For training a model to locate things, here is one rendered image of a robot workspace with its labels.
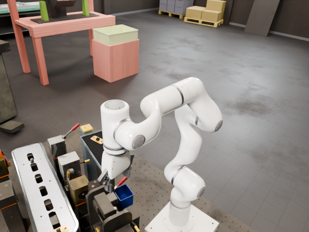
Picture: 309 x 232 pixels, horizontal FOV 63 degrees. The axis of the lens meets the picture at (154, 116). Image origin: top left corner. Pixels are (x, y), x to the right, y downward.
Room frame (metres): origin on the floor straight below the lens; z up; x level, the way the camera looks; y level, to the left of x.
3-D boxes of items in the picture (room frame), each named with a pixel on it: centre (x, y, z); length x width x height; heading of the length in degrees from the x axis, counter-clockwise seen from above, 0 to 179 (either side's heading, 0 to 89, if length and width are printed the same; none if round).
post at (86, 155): (1.26, 0.41, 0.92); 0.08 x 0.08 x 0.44; 36
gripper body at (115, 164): (0.64, 0.12, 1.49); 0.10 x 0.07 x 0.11; 145
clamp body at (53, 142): (1.24, 0.60, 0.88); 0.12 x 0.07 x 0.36; 126
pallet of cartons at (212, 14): (10.40, -1.65, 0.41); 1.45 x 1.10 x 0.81; 52
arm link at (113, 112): (0.64, 0.12, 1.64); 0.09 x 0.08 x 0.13; 45
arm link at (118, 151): (0.64, 0.12, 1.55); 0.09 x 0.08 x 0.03; 145
